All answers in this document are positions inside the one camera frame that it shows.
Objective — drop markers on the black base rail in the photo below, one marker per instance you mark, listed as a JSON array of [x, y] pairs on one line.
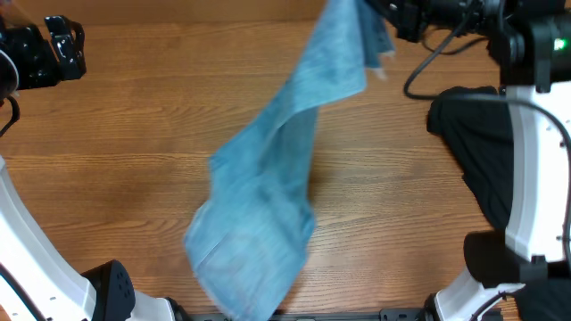
[[312, 316]]

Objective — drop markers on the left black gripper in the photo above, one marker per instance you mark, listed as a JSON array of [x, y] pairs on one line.
[[73, 55]]

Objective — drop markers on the light blue denim jeans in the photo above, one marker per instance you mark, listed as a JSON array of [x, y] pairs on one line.
[[248, 242]]

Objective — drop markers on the black t-shirt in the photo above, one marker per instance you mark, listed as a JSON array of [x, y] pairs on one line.
[[480, 138]]

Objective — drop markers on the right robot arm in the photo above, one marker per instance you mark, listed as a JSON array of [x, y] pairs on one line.
[[530, 41]]

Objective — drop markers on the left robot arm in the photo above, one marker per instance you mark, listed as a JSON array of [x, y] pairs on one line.
[[36, 281]]

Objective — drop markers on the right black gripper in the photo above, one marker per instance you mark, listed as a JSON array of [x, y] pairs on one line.
[[405, 23]]

